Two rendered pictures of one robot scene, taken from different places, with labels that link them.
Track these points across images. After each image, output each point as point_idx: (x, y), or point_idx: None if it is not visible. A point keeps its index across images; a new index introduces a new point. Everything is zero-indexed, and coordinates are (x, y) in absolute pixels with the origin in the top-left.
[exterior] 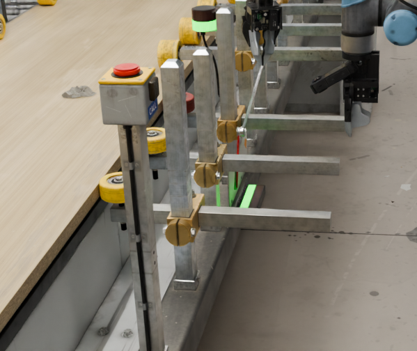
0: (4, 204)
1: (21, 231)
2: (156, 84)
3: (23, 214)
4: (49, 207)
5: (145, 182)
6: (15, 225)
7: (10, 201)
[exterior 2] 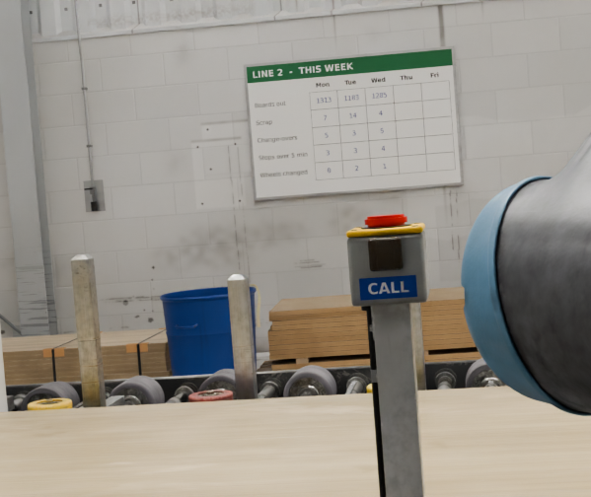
0: (573, 469)
1: (488, 490)
2: (383, 247)
3: (544, 482)
4: (579, 489)
5: (387, 412)
6: (507, 484)
7: (585, 470)
